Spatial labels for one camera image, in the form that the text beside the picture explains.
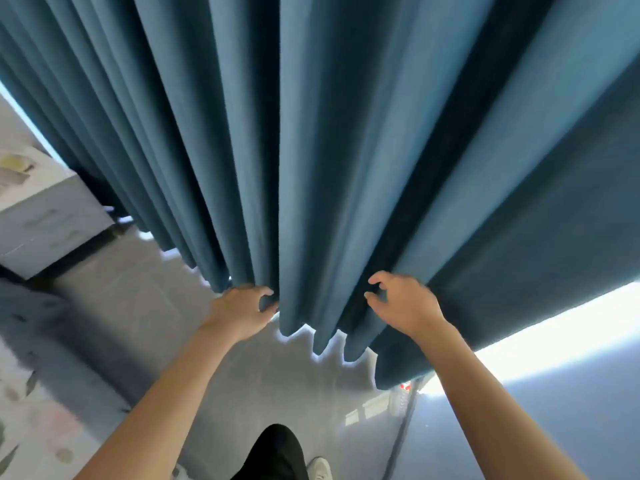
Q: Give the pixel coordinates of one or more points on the person's left hand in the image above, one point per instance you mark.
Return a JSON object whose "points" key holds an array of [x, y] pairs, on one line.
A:
{"points": [[235, 314]]}

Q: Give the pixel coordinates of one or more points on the person's right hand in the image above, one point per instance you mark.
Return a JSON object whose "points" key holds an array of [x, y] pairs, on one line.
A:
{"points": [[412, 307]]}

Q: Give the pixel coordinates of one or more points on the pile of yellow sachet packets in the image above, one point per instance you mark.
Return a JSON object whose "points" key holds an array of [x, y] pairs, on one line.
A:
{"points": [[12, 172]]}

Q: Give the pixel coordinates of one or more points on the person's left forearm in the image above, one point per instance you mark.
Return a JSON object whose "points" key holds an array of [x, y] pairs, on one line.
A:
{"points": [[160, 404]]}

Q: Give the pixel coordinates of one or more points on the person's right forearm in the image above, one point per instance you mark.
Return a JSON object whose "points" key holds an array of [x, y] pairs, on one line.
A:
{"points": [[495, 414]]}

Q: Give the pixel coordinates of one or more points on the person's right white shoe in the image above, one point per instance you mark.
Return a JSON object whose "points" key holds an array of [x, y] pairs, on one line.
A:
{"points": [[320, 468]]}

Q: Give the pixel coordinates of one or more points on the white bedside table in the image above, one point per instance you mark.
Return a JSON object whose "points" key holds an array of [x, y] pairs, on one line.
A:
{"points": [[50, 169]]}

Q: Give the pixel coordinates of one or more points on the black shorts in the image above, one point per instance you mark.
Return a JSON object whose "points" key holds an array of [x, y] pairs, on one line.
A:
{"points": [[275, 454]]}

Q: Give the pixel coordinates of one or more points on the blue curtain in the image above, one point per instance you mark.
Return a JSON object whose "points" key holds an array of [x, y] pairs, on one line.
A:
{"points": [[325, 144]]}

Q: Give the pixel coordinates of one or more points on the floral bed sheet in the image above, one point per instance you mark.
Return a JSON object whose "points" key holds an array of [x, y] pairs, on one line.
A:
{"points": [[35, 404]]}

